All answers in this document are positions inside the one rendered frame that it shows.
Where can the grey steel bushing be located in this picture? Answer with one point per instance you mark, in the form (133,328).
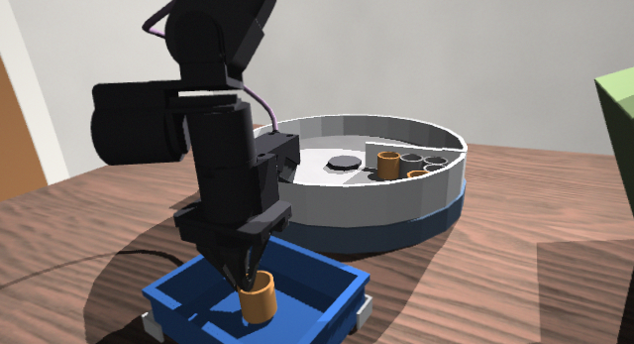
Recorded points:
(409,163)
(432,168)
(434,161)

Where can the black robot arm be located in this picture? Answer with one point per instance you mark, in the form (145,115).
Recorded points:
(148,122)

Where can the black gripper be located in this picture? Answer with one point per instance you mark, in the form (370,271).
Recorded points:
(228,203)

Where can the bronze bushing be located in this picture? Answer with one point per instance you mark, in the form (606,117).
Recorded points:
(388,165)
(416,173)
(259,306)

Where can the blue open crate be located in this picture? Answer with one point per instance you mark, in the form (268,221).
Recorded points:
(306,284)

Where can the grey round turntable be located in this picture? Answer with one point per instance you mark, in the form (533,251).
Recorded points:
(340,205)

